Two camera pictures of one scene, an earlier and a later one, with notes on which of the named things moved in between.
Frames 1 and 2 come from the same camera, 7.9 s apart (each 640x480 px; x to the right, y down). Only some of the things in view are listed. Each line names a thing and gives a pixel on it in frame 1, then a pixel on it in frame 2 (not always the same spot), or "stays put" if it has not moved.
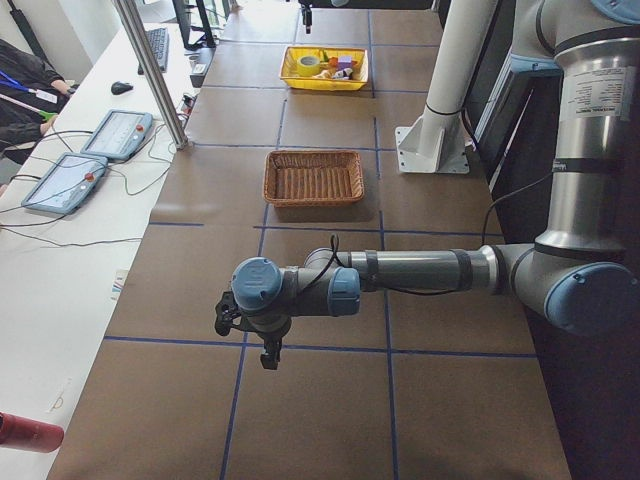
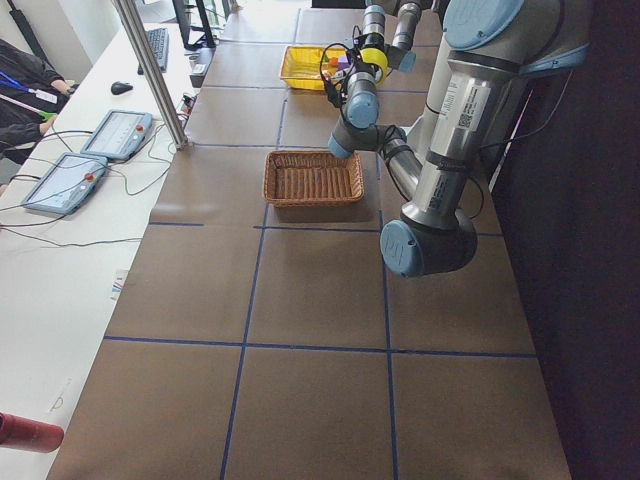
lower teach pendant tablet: x=67 y=183 stays put
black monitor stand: x=208 y=40 stays put
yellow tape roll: x=309 y=65 -> x=376 y=56
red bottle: x=29 y=434 stays put
